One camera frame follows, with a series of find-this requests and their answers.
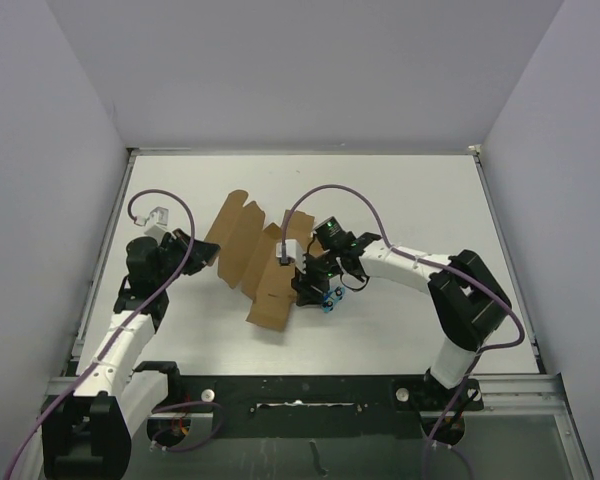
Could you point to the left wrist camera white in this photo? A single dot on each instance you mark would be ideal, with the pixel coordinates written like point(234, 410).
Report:
point(155, 224)

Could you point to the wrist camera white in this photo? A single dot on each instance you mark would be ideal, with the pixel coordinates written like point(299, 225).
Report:
point(290, 251)
point(155, 224)

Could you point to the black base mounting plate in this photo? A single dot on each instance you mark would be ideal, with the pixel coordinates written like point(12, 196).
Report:
point(314, 407)

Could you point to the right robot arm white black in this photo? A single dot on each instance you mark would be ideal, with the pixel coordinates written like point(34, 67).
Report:
point(469, 302)

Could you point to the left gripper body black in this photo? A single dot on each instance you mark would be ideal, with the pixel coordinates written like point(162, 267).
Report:
point(174, 249)

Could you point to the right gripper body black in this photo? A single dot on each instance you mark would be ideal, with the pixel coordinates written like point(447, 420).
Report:
point(319, 270)

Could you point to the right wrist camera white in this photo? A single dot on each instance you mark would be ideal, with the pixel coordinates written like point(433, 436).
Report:
point(290, 251)

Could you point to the blue toy car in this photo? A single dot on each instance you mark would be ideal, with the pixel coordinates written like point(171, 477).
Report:
point(332, 298)

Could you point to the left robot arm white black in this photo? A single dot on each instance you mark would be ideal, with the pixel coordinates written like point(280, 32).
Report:
point(88, 433)

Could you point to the brown cardboard box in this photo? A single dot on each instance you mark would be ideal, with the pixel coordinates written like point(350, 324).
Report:
point(247, 257)

